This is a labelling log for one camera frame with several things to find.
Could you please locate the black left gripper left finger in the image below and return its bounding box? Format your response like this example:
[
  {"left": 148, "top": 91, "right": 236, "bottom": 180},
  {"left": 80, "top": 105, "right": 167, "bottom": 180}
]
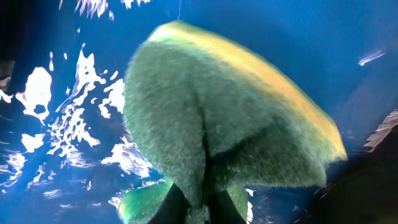
[{"left": 147, "top": 184, "right": 190, "bottom": 224}]

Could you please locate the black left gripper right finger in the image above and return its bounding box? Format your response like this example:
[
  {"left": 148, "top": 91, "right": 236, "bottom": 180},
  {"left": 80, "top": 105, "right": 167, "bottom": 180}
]
[{"left": 206, "top": 188, "right": 248, "bottom": 224}]

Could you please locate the green sponge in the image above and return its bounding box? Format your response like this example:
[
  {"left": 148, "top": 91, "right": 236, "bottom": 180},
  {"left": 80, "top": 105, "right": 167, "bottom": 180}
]
[{"left": 118, "top": 21, "right": 347, "bottom": 223}]

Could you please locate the blue water-filled tray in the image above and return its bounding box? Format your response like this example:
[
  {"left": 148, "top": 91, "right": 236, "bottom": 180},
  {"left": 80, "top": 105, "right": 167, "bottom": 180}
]
[{"left": 1, "top": 1, "right": 397, "bottom": 223}]

